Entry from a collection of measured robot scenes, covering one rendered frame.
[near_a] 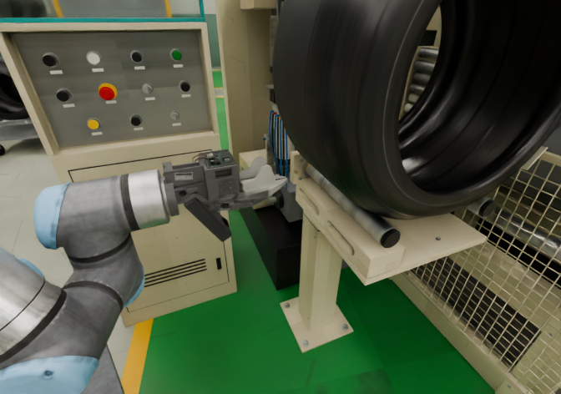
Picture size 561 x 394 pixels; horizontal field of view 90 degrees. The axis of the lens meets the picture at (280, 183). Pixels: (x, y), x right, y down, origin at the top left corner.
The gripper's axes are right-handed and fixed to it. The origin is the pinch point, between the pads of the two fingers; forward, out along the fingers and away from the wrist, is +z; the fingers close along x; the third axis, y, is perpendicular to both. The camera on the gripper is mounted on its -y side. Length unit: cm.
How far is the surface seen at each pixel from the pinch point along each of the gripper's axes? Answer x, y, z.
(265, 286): 59, -101, 15
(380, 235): -10.4, -10.0, 17.1
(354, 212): -1.7, -10.2, 17.1
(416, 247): -8.1, -20.3, 32.2
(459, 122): 8, 3, 56
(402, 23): -12.4, 26.6, 10.7
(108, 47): 66, 19, -30
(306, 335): 24, -100, 23
